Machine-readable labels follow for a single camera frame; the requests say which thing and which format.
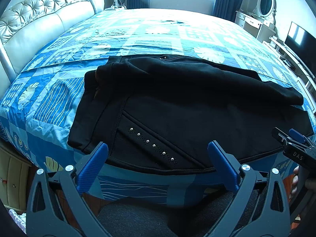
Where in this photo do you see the cream tufted leather headboard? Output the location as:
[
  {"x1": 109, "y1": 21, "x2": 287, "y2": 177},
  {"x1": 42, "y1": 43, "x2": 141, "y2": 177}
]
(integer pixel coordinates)
[{"x1": 1, "y1": 0, "x2": 104, "y2": 95}]

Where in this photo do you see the blue patterned bedspread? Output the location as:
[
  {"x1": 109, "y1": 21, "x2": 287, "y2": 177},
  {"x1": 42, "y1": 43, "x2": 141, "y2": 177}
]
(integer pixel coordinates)
[{"x1": 0, "y1": 8, "x2": 316, "y2": 208}]

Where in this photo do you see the black flat television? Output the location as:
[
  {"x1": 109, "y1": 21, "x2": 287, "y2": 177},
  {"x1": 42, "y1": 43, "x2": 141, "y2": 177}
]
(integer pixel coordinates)
[{"x1": 285, "y1": 22, "x2": 316, "y2": 76}]

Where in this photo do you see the white electric fan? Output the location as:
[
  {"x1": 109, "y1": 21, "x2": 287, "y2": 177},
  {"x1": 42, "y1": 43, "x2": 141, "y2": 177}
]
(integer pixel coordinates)
[{"x1": 111, "y1": 0, "x2": 125, "y2": 9}]

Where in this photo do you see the white dressing table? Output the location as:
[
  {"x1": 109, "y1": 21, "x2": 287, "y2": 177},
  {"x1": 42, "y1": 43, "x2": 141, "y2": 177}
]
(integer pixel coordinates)
[{"x1": 235, "y1": 11, "x2": 276, "y2": 43}]

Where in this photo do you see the person's right hand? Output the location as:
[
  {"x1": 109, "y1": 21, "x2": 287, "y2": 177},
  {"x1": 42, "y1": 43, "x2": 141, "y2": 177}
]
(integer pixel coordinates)
[{"x1": 289, "y1": 166, "x2": 316, "y2": 199}]

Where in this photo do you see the white oval vanity mirror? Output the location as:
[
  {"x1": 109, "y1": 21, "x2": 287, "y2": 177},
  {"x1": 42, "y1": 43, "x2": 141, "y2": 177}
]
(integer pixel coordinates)
[{"x1": 252, "y1": 0, "x2": 276, "y2": 26}]

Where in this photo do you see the cream bedside cabinet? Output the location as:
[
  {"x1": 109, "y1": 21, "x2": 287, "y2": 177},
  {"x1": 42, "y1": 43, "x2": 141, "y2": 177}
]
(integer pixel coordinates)
[{"x1": 0, "y1": 140, "x2": 31, "y2": 212}]

